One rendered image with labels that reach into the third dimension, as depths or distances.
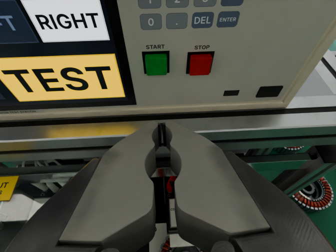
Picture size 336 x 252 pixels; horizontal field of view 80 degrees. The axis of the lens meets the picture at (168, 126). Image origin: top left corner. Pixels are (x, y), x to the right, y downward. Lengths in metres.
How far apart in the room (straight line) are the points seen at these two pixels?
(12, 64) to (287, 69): 0.24
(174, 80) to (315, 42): 0.12
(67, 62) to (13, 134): 0.11
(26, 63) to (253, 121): 0.22
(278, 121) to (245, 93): 0.05
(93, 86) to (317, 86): 0.27
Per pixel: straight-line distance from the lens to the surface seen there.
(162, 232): 0.52
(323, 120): 0.28
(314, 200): 0.63
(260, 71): 0.21
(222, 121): 0.23
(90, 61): 0.19
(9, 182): 0.30
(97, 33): 0.17
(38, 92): 0.23
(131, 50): 0.18
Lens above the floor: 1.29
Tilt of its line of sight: 54 degrees down
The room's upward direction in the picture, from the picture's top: straight up
